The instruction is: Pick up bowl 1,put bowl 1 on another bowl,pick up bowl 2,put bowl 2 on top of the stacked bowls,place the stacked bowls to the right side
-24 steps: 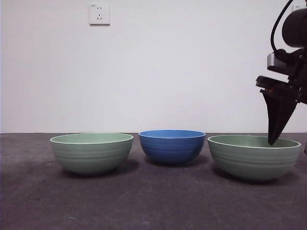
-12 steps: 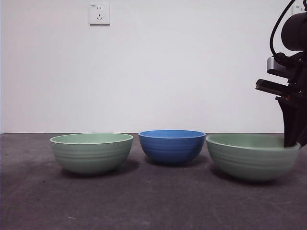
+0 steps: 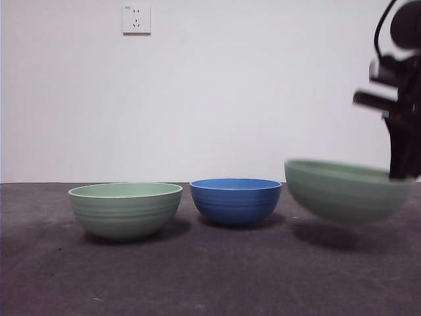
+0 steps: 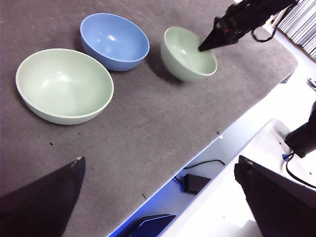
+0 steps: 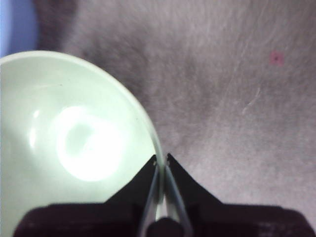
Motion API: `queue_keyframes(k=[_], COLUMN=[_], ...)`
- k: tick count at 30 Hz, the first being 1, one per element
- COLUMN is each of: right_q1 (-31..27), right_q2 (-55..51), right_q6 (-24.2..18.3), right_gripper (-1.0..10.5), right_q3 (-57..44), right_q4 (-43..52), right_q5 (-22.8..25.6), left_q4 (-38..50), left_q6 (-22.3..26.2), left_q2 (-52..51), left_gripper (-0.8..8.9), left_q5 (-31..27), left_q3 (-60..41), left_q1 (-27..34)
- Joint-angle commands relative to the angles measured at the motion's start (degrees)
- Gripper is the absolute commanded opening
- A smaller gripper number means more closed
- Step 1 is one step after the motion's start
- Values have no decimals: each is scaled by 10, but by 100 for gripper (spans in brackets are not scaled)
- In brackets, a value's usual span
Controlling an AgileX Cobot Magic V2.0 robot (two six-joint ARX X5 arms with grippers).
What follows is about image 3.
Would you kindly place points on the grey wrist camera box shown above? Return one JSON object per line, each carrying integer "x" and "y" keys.
{"x": 381, "y": 70}

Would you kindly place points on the green ribbed bowl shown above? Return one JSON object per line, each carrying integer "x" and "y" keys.
{"x": 125, "y": 214}
{"x": 342, "y": 197}

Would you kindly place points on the white wall socket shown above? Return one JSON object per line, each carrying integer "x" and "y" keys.
{"x": 137, "y": 19}

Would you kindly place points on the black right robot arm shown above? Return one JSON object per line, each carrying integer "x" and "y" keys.
{"x": 408, "y": 24}

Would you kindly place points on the blue ribbed bowl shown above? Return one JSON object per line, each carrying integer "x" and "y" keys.
{"x": 235, "y": 207}

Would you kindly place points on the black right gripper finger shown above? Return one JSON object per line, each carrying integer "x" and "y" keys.
{"x": 403, "y": 151}

